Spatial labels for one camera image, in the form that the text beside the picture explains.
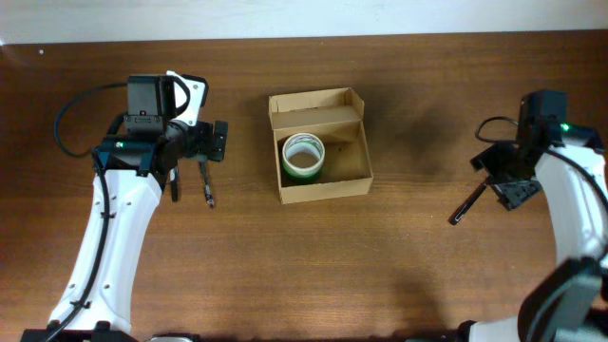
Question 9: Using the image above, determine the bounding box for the green tape roll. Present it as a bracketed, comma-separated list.
[282, 161, 322, 180]

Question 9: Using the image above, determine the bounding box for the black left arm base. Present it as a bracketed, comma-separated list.
[20, 321, 138, 342]

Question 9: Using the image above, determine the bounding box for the brown cardboard box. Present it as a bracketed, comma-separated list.
[269, 87, 373, 204]

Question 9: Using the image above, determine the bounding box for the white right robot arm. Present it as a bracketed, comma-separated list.
[449, 89, 607, 341]

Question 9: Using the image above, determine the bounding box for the white masking tape roll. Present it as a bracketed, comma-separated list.
[282, 133, 326, 168]

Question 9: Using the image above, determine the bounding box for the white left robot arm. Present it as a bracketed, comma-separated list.
[22, 70, 228, 341]

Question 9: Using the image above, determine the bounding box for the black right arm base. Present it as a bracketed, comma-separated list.
[405, 330, 469, 342]

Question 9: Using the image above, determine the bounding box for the black pen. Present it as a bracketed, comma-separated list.
[448, 180, 487, 225]

